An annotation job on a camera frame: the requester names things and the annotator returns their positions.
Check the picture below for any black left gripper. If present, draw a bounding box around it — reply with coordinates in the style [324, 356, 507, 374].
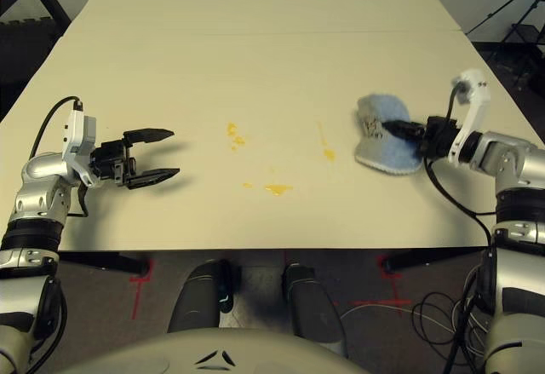
[88, 127, 181, 190]

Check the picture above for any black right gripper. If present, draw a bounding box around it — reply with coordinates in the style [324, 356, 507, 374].
[381, 116, 463, 160]

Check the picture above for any blue and grey rag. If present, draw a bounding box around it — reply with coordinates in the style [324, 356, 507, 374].
[353, 94, 423, 175]

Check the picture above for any yellow liquid streak with drop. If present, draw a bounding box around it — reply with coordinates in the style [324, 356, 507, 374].
[317, 121, 337, 162]

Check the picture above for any black table foot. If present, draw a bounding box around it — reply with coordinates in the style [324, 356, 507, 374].
[382, 245, 486, 275]
[63, 252, 152, 275]

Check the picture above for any wide yellow liquid puddle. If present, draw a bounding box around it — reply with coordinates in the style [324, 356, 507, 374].
[263, 182, 295, 198]

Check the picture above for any dark grey left robot leg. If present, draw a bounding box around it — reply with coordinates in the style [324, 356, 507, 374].
[168, 259, 234, 335]

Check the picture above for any dark grey robot leg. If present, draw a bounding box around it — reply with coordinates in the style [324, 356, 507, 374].
[281, 263, 344, 349]
[168, 259, 234, 335]

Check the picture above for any black foam floor mat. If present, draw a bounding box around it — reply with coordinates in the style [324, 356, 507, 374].
[0, 16, 66, 115]

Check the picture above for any black tripod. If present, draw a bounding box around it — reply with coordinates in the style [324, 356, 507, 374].
[466, 0, 545, 55]

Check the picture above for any beige robot torso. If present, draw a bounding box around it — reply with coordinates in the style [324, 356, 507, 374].
[42, 326, 363, 374]

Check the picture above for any dark grey right robot leg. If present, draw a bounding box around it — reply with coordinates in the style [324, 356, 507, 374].
[281, 263, 344, 349]

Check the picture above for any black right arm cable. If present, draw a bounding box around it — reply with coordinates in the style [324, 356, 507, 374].
[423, 79, 495, 250]

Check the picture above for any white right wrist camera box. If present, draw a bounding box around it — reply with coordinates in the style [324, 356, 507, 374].
[449, 69, 491, 166]

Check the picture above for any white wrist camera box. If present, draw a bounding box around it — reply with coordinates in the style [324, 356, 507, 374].
[449, 69, 491, 166]
[62, 109, 103, 190]

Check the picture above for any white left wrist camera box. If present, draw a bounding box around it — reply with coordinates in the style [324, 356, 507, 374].
[62, 109, 103, 190]

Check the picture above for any white floor cable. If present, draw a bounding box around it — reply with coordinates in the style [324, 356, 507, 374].
[340, 299, 459, 337]

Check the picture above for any black floor cable bundle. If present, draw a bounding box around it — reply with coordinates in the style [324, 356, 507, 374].
[411, 291, 493, 374]

